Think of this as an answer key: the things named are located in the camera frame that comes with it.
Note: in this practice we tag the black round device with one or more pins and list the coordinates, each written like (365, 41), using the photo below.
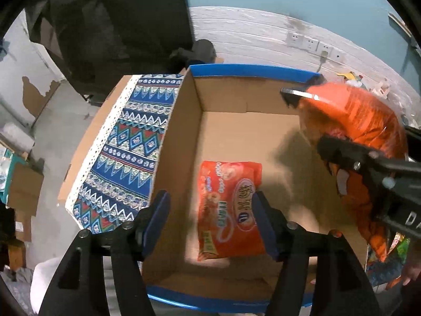
(200, 51)

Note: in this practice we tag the cardboard box with blue rim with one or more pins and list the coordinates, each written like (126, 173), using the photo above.
(230, 131)

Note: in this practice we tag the colourful snack packet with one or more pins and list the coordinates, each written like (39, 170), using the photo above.
(391, 256)

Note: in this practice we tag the stack of white boxes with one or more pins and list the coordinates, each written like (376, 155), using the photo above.
(381, 86)

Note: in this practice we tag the white cloth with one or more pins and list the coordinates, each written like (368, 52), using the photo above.
(46, 286)

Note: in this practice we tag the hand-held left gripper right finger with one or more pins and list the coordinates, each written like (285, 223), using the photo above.
(265, 228)

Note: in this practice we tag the small brown cardboard box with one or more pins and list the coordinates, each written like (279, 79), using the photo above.
(218, 60)

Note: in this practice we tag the large brown cardboard box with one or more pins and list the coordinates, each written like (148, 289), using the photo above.
(24, 187)

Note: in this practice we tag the white wall socket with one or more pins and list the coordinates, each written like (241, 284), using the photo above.
(310, 43)
(293, 39)
(338, 57)
(325, 50)

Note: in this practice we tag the person's right hand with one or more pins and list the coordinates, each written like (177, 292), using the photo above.
(411, 270)

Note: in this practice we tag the orange snack bag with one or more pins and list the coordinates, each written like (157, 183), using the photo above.
(230, 210)
(361, 115)

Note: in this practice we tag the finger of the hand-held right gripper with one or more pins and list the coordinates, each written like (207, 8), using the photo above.
(292, 96)
(348, 154)

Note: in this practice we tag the white roll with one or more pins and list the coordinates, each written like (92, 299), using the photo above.
(16, 136)

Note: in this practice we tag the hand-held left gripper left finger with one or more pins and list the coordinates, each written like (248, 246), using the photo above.
(158, 223)

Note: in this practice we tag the dark cloth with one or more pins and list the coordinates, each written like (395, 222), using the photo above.
(115, 23)

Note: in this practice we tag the blue patterned tablecloth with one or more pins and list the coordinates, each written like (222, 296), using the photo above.
(131, 144)

